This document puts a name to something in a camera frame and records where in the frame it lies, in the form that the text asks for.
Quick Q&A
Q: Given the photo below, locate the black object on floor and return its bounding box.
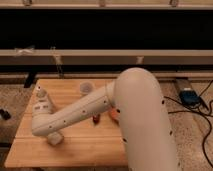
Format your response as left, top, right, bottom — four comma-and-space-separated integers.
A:
0, 109, 11, 120

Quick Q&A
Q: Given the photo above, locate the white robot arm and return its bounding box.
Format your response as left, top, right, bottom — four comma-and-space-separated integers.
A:
31, 68, 182, 171

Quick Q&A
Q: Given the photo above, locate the black cable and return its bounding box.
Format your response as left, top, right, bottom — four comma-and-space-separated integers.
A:
165, 79, 213, 169

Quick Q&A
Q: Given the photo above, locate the orange object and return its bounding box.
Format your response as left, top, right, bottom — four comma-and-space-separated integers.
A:
109, 108, 119, 122

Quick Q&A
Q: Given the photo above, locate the blue power adapter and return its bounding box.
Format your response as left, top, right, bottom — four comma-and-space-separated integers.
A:
179, 88, 200, 106

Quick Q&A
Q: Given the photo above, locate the white sponge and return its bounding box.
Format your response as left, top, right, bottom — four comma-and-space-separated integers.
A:
48, 138, 63, 146

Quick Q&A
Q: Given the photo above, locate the wooden table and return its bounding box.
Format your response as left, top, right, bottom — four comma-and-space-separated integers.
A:
4, 78, 129, 169

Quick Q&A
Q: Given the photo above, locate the white spray bottle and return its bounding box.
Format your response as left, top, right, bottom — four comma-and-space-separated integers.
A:
34, 86, 53, 114

